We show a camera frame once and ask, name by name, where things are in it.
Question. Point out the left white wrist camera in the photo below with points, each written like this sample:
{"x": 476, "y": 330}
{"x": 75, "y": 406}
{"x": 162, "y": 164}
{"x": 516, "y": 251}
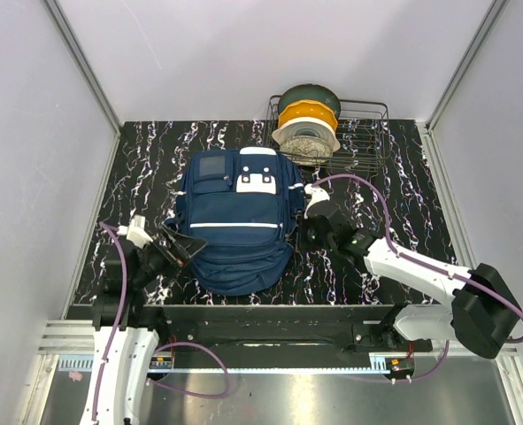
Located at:
{"x": 135, "y": 232}

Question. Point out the orange yellow plate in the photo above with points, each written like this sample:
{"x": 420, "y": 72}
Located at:
{"x": 308, "y": 108}

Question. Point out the patterned beige plate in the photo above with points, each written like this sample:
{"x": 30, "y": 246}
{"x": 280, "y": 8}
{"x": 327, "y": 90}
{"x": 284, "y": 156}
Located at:
{"x": 306, "y": 150}

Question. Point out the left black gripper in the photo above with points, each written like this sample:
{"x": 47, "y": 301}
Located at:
{"x": 182, "y": 249}

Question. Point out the dark green plate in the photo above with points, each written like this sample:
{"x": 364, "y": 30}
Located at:
{"x": 310, "y": 91}

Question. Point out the navy blue student backpack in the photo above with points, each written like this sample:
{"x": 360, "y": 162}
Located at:
{"x": 244, "y": 204}

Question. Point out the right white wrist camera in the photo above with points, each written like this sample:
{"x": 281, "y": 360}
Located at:
{"x": 316, "y": 195}

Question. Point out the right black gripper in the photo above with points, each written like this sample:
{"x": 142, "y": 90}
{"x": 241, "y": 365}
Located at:
{"x": 308, "y": 220}

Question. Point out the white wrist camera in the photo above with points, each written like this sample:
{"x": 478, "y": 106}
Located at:
{"x": 135, "y": 232}
{"x": 316, "y": 195}

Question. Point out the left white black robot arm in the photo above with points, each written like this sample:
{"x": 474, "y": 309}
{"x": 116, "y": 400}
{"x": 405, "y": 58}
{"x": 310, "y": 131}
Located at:
{"x": 125, "y": 332}

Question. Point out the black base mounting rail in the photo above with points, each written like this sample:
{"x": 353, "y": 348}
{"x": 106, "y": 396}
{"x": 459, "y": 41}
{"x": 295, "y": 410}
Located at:
{"x": 272, "y": 339}

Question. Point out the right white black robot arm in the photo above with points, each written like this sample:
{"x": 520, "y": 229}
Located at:
{"x": 473, "y": 306}

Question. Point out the black wire dish rack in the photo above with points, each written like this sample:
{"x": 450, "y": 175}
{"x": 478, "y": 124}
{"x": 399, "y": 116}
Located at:
{"x": 363, "y": 133}

